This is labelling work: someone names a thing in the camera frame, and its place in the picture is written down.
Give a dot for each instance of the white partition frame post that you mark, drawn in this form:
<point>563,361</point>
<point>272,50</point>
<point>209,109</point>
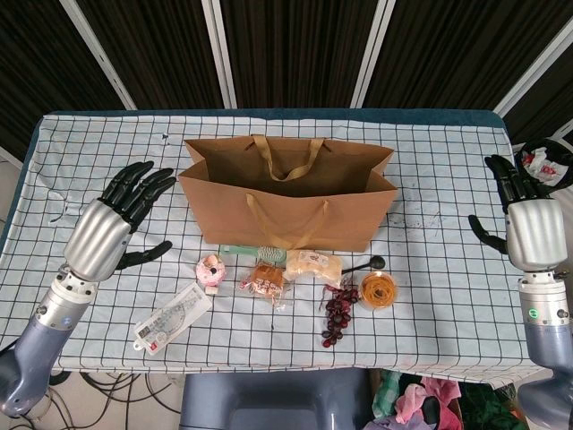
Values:
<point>373,54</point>
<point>98,54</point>
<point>219,54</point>
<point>532,71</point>

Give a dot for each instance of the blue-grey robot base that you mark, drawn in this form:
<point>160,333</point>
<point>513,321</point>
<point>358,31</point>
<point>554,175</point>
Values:
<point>268,398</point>

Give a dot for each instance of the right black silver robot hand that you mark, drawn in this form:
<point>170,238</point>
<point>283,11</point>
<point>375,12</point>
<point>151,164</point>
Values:
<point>535,233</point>

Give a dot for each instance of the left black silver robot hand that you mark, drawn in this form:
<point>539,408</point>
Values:
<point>94,237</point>

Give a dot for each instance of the pink donut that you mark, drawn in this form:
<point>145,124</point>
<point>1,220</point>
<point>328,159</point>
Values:
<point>210,271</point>

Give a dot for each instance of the round bun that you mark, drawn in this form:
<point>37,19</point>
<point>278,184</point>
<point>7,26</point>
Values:
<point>266,278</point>

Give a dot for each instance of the green brush white bristles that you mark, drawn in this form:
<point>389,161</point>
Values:
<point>233,250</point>

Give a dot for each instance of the brown paper bag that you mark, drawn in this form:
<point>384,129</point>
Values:
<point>286,215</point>

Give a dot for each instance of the white black-checked tablecloth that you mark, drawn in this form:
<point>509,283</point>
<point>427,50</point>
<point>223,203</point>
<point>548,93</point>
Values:
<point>447,269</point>

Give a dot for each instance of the long bread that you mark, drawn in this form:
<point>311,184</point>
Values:
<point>313,266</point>

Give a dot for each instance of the black-lined trash bin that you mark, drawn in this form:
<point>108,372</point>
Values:
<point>557,154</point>

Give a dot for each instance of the pile of colourful clothes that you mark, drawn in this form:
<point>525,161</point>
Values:
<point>430,398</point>

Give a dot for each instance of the dark red grape bunch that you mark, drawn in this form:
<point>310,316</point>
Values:
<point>338,313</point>

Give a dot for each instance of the packaged ruler set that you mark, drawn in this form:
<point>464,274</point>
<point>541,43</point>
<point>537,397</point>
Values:
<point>172,320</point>

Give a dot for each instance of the dark blue table pad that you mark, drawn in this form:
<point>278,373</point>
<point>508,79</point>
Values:
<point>313,113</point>

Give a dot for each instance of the clear tub of rubber bands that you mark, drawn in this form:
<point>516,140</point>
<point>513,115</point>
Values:
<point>378,291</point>

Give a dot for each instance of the glass test tube with cork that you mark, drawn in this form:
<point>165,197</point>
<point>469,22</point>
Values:
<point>212,290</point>

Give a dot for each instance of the black plastic spoon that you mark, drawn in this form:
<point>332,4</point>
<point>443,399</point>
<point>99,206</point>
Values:
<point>377,262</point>

